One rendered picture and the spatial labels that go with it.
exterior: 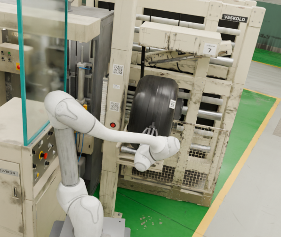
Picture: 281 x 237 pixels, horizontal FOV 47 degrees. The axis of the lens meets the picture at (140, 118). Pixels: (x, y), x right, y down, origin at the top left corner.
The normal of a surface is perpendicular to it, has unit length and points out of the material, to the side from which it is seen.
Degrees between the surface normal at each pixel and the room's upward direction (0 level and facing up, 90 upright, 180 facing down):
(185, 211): 0
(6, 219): 90
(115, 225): 5
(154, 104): 52
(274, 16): 90
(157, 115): 67
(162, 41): 90
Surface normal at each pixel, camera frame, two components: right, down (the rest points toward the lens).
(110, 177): -0.18, 0.43
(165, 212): 0.12, -0.88
